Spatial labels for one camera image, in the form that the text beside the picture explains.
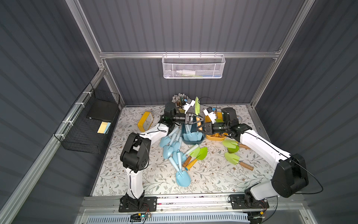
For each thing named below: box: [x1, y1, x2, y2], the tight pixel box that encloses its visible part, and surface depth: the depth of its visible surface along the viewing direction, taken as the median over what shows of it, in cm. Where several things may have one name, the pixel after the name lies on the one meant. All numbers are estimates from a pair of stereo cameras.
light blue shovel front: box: [168, 156, 192, 188], surface depth 84 cm
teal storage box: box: [181, 122, 206, 146], surface depth 100 cm
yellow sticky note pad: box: [96, 121, 112, 134], surface depth 77 cm
